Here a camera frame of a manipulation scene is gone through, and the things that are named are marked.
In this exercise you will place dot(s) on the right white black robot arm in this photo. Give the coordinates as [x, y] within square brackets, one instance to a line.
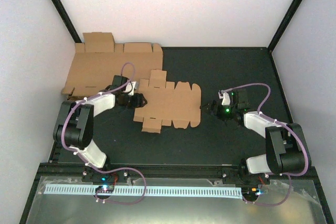
[285, 146]

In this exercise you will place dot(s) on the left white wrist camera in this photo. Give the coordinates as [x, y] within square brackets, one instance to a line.
[131, 88]

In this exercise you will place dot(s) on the left black frame post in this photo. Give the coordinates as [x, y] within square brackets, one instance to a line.
[66, 20]

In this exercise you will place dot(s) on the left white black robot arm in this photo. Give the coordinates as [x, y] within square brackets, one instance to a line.
[75, 120]

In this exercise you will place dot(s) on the brown cardboard box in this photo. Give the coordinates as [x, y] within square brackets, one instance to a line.
[168, 103]

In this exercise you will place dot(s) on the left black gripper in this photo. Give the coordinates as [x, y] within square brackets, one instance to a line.
[138, 102]

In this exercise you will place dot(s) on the right black frame post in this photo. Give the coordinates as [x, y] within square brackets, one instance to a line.
[293, 7]

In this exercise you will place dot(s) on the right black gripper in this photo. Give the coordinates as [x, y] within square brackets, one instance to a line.
[216, 112]

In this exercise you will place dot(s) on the black frame post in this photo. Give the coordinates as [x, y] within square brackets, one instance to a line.
[66, 20]
[293, 7]

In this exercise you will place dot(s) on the white slotted cable duct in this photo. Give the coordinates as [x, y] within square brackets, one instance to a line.
[148, 191]

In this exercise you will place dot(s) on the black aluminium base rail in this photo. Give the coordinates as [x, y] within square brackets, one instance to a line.
[227, 174]

